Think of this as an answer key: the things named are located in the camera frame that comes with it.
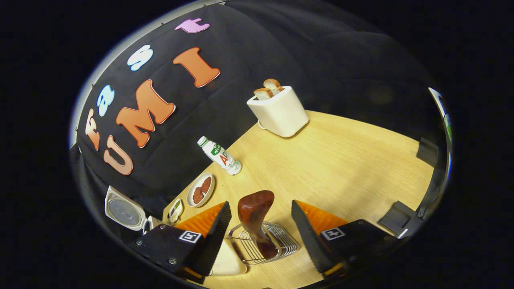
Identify white rice cooker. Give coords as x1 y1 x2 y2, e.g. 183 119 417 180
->
104 185 163 236

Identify wire chopstick holder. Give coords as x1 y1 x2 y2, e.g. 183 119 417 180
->
228 221 301 266

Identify white drink bottle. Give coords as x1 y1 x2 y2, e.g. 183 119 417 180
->
196 136 243 176

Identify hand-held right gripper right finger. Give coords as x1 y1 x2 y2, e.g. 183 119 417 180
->
291 199 402 280

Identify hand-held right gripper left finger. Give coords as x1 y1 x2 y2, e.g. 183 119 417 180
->
128 200 233 284

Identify white divided bean dish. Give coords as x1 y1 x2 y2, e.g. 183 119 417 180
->
168 198 185 224

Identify white toaster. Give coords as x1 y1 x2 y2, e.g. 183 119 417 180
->
246 85 310 138

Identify beige round plate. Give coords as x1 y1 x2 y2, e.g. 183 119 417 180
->
186 172 216 208

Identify brown wooden spoon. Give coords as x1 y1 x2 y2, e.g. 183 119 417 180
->
237 190 280 260

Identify clear glass dish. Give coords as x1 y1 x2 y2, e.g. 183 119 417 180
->
208 238 249 277

